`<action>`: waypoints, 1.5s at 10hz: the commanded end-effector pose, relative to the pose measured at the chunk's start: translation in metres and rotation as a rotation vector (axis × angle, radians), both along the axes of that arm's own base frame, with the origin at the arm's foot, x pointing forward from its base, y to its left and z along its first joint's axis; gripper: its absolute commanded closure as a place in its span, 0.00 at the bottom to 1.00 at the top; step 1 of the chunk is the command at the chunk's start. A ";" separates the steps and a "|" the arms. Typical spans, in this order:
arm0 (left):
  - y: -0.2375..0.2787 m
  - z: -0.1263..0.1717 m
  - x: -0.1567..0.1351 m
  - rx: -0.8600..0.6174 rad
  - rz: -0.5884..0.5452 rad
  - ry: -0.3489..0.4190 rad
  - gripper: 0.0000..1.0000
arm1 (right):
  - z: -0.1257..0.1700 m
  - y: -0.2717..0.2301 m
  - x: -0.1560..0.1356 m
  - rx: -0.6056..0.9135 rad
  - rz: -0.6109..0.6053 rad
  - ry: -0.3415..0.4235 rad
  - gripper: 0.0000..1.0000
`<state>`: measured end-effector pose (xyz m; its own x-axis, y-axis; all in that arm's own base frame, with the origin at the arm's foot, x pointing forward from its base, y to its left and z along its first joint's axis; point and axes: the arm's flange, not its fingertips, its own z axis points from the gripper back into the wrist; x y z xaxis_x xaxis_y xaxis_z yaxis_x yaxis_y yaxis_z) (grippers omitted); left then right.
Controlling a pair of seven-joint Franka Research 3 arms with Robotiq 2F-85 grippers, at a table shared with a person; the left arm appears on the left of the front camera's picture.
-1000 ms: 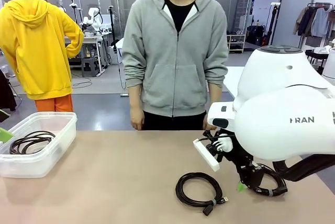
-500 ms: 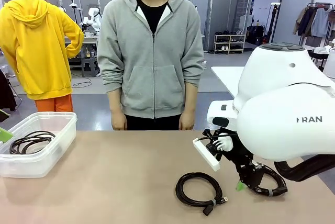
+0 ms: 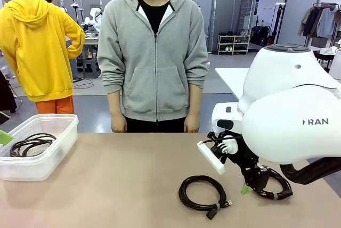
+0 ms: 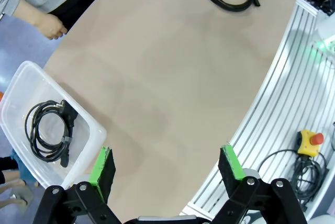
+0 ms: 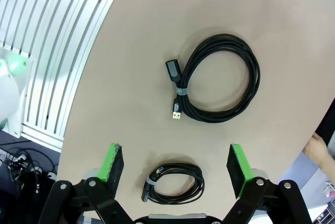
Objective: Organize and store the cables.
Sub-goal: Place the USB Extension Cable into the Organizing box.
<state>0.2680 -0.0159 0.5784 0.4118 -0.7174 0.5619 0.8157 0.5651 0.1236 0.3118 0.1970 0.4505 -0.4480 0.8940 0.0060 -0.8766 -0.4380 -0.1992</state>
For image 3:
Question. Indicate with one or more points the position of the person's right forearm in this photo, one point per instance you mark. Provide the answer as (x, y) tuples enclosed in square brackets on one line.
[(115, 104)]

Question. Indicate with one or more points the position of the person's left hand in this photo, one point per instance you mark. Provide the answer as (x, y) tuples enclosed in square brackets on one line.
[(191, 124)]

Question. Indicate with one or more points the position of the clear plastic storage container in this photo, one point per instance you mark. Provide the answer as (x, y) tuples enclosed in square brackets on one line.
[(58, 137)]

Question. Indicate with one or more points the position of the black bags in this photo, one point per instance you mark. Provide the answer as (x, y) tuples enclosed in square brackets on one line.
[(261, 36)]

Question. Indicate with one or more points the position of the large white table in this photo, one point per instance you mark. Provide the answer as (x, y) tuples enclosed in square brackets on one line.
[(229, 79)]

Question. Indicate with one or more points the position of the person in grey hoodie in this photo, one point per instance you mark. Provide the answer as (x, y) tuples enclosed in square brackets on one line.
[(152, 65)]

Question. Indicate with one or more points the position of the clothes rack with garments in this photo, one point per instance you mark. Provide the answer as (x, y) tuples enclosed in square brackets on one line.
[(319, 23)]

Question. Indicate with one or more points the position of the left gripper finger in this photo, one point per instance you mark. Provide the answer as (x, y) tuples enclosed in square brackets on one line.
[(5, 137), (4, 118)]

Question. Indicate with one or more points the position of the person's left forearm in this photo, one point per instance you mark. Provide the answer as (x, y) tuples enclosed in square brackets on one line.
[(195, 100)]

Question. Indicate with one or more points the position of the black camera tripod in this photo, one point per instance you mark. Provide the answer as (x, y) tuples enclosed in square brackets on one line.
[(77, 12)]

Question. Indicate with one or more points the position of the black garment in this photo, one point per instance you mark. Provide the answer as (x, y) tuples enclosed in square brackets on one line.
[(6, 92)]

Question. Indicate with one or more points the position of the mannequin in yellow hoodie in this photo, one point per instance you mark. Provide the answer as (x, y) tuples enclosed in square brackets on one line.
[(34, 47)]

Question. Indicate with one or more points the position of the wooden shoe shelf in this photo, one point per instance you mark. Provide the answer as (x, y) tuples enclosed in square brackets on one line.
[(234, 44)]

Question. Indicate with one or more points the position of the background workbench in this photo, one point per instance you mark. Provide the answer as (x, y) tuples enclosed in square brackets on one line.
[(92, 41)]

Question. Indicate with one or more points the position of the black pole with white top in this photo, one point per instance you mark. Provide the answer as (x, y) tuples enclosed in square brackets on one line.
[(277, 20)]

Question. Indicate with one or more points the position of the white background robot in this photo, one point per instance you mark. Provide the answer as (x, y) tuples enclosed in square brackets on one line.
[(94, 17)]

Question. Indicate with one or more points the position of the grey step stool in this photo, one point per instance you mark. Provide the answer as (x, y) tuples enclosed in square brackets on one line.
[(91, 68)]

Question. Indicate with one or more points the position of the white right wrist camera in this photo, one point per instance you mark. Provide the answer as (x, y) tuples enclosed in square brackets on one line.
[(211, 158)]

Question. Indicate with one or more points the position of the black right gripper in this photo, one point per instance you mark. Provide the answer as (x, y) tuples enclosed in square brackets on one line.
[(254, 172)]

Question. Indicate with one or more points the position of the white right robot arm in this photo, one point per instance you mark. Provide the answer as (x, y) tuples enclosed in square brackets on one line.
[(287, 121)]

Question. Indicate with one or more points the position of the person's right hand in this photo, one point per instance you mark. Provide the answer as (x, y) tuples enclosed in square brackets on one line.
[(119, 124)]

